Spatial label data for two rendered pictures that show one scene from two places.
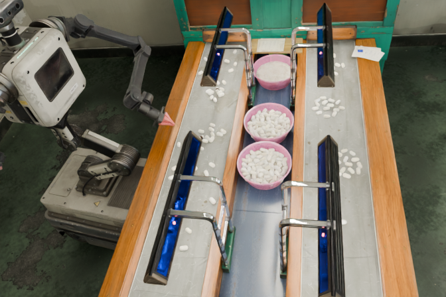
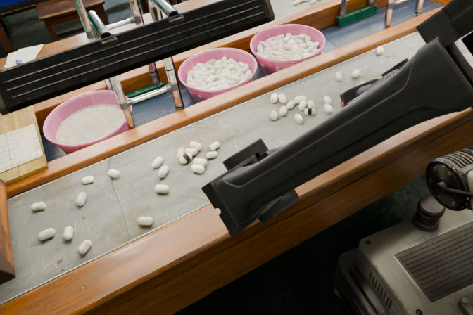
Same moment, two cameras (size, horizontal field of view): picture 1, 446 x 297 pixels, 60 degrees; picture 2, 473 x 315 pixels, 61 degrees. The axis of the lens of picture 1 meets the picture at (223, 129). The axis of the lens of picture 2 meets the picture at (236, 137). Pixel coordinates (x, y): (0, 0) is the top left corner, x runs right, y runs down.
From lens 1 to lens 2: 2.39 m
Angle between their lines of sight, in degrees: 81
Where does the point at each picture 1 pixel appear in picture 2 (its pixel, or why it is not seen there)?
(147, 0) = not seen: outside the picture
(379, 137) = (181, 8)
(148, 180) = not seen: hidden behind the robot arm
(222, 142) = (293, 92)
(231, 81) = (146, 159)
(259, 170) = (298, 48)
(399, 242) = not seen: outside the picture
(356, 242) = not seen: outside the picture
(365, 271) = not seen: outside the picture
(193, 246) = not seen: hidden behind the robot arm
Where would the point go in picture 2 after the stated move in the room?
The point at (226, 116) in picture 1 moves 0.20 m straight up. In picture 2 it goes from (238, 116) to (231, 56)
